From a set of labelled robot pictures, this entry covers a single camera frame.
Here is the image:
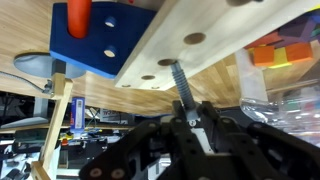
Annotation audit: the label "grey wooden desk lamp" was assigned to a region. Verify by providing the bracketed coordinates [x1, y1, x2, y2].
[13, 51, 88, 180]

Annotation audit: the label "grey plastic toy screw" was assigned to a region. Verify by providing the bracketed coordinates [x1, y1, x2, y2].
[169, 62, 201, 122]

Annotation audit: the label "wooden toy board blue ends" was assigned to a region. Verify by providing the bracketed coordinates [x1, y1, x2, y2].
[49, 0, 320, 92]

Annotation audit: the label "clear jar of coloured blocks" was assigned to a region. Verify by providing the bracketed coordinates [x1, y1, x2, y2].
[234, 9, 320, 145]

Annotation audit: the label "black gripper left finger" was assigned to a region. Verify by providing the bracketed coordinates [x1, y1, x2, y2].
[78, 99, 214, 180]

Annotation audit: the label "small blue box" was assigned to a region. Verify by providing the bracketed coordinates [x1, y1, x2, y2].
[69, 96, 86, 135]

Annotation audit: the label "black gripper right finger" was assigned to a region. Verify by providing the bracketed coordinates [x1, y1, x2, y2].
[200, 100, 320, 180]

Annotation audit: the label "lamp cable with black switch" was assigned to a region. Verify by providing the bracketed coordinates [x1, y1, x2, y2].
[0, 70, 53, 95]

